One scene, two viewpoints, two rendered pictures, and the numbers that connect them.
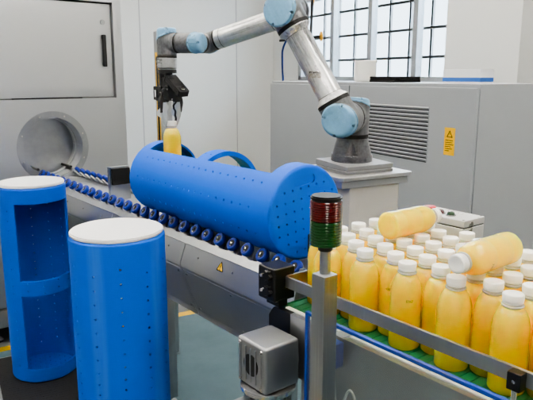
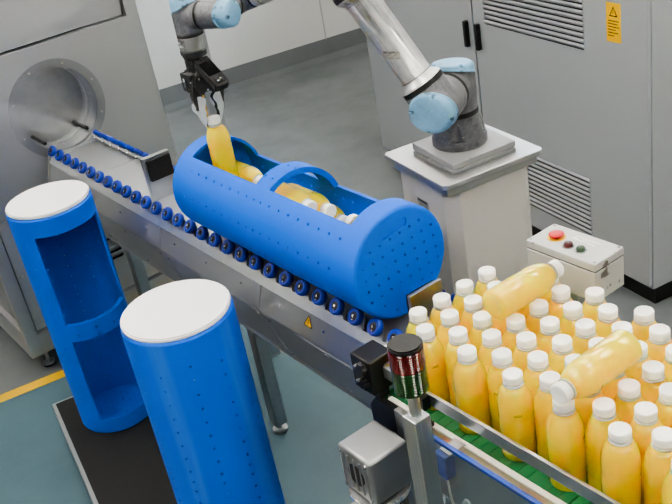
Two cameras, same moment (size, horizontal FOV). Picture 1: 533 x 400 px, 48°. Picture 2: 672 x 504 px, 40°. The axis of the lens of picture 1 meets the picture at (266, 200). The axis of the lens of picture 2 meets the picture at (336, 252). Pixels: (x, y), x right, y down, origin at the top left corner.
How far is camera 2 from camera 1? 0.73 m
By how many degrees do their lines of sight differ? 17
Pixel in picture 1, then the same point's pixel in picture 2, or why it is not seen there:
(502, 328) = (609, 465)
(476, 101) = not seen: outside the picture
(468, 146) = (640, 31)
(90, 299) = (163, 400)
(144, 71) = not seen: outside the picture
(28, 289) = (78, 332)
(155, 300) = (238, 384)
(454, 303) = (561, 430)
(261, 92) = not seen: outside the picture
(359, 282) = (464, 388)
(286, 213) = (376, 273)
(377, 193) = (497, 187)
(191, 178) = (253, 215)
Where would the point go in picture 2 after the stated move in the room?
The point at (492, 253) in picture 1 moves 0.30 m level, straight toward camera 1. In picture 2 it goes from (600, 374) to (570, 494)
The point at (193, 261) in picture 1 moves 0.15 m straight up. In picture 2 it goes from (274, 309) to (263, 261)
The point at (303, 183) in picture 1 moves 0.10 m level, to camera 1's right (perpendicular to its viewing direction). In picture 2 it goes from (392, 232) to (435, 225)
